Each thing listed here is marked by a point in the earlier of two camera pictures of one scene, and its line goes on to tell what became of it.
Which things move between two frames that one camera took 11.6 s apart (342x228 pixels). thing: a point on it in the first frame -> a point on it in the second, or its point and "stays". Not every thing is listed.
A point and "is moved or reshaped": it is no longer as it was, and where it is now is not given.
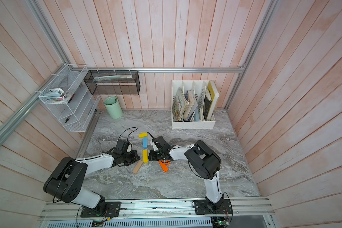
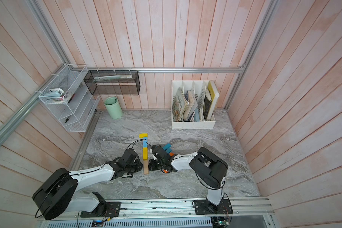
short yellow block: [143, 135] stays
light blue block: [145, 142] stays
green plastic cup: [112, 105] stays
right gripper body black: [156, 155] -> [156, 165]
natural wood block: [137, 166] is moved or reshaped
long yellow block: [145, 156] stays
